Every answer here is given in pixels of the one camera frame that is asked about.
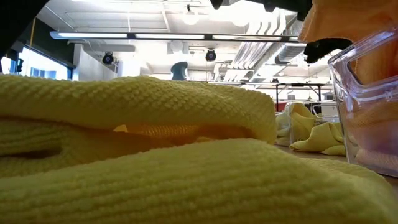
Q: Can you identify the yellow microfiber towel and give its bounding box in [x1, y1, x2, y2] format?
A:
[0, 74, 398, 224]
[289, 121, 346, 156]
[275, 102, 321, 146]

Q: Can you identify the clear plastic basket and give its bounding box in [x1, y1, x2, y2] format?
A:
[328, 26, 398, 178]
[275, 101, 343, 147]

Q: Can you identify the black ceiling spot lamp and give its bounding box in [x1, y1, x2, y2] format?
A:
[205, 48, 218, 62]
[101, 51, 114, 65]

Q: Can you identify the round white ceiling lamp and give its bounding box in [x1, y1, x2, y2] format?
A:
[182, 9, 200, 26]

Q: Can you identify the Febreze air freshener spray bottle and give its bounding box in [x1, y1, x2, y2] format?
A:
[170, 61, 189, 82]

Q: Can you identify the silver ventilation duct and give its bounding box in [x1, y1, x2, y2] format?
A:
[275, 18, 308, 65]

